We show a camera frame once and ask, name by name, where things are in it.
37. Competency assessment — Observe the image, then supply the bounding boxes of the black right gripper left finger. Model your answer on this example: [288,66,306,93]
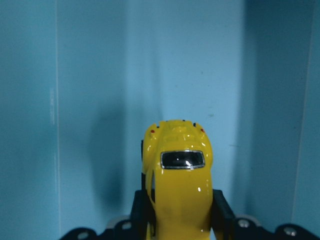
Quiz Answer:
[130,189,152,240]

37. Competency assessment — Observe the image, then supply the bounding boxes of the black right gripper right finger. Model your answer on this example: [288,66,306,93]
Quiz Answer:
[211,189,236,240]

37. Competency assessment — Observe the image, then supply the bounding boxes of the yellow beetle toy car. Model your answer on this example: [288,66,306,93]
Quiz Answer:
[142,120,213,240]

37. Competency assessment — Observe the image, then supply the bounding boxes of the light blue plastic bin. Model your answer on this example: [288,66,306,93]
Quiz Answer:
[0,0,320,240]

